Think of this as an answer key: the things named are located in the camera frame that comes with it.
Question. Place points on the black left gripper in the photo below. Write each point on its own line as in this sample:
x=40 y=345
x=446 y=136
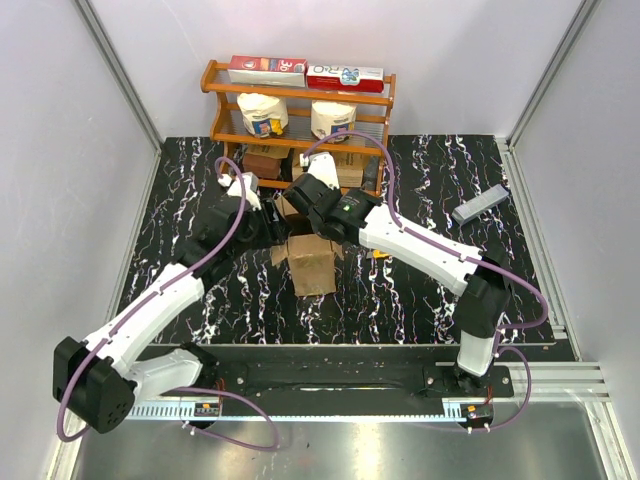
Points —
x=276 y=232

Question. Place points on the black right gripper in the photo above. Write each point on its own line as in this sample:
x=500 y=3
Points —
x=336 y=190

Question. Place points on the brown cardboard express box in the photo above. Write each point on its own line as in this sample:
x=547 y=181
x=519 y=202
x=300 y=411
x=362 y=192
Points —
x=310 y=258

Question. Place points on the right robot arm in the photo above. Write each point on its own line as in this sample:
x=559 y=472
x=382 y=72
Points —
x=359 y=218

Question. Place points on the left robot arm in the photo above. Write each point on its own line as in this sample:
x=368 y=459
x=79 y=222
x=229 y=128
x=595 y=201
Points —
x=101 y=378

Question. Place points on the red white toothpaste box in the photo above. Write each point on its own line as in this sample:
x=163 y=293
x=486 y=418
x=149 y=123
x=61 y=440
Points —
x=346 y=78

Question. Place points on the red silver toothpaste box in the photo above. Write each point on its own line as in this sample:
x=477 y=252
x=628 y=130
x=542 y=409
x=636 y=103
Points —
x=270 y=71

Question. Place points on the grey toothpaste box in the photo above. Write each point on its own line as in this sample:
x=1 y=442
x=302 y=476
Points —
x=474 y=208

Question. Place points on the right beige sponge pack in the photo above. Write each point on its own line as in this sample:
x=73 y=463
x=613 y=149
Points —
x=350 y=168

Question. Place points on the brown scouring pad pack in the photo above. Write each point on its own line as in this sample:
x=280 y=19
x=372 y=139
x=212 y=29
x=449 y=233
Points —
x=265 y=161

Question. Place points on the orange wooden shelf rack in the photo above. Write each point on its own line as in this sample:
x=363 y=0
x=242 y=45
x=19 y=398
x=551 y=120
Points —
x=370 y=136

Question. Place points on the right toilet paper roll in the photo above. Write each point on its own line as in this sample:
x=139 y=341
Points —
x=330 y=117

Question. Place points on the toilet paper roll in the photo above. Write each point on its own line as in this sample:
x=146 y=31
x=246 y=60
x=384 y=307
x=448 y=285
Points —
x=330 y=117
x=263 y=116

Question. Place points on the left toilet paper roll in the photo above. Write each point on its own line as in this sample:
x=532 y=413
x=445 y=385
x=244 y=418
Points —
x=263 y=116

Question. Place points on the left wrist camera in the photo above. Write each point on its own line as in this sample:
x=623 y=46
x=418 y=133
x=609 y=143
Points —
x=245 y=186

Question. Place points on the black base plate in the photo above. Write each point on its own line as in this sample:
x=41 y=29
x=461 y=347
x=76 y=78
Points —
x=338 y=382

